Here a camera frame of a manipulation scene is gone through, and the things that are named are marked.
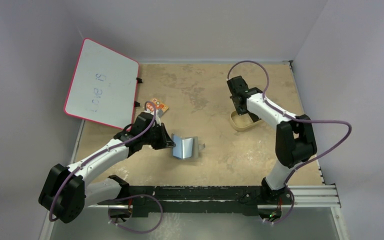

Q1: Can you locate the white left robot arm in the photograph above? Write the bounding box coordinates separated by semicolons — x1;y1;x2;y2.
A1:
38;112;176;224

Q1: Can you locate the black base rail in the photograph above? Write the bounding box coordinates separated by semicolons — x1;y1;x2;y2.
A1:
98;175;295;219

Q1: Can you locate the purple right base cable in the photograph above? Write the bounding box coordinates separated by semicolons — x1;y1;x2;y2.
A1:
262;188;295;226

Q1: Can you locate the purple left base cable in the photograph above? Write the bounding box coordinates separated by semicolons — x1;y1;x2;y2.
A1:
107;194;165;235

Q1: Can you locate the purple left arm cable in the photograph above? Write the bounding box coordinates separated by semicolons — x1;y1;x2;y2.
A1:
48;101;158;222

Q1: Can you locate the beige oval tray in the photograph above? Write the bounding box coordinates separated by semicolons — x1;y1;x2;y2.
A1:
229;111;263;132

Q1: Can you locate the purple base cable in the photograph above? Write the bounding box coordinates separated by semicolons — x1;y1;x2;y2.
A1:
262;188;295;226
107;194;165;235

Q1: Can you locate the pink framed whiteboard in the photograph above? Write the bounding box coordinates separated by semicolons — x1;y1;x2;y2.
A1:
63;38;140;129

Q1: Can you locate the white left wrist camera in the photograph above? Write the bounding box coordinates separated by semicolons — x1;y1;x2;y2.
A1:
146;109;164;122

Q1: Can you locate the orange circuit board card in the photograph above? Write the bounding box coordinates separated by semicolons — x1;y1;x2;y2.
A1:
145;98;169;117

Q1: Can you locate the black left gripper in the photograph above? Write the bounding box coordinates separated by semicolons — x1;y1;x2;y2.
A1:
142;123;175;151

